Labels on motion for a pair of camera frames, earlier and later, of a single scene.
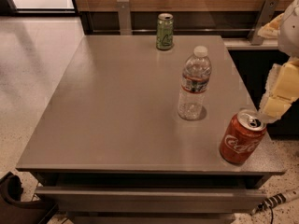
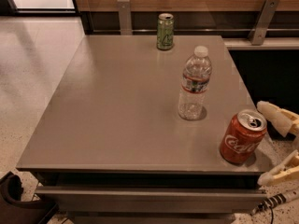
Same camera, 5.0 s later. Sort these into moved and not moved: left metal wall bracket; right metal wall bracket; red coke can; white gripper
Moved: white gripper
Not moved: right metal wall bracket; left metal wall bracket; red coke can
